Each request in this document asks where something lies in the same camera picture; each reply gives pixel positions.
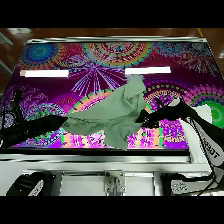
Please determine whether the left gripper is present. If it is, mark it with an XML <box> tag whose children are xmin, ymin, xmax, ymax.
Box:
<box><xmin>42</xmin><ymin>114</ymin><xmax>69</xmax><ymax>130</ymax></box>

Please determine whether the silver frame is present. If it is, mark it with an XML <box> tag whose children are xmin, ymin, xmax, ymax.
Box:
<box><xmin>0</xmin><ymin>35</ymin><xmax>224</xmax><ymax>197</ymax></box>

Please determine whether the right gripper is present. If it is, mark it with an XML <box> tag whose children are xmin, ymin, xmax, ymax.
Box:
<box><xmin>134</xmin><ymin>106</ymin><xmax>162</xmax><ymax>130</ymax></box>

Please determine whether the green T-shirt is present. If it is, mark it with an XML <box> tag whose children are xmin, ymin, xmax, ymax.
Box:
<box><xmin>61</xmin><ymin>74</ymin><xmax>148</xmax><ymax>152</ymax></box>

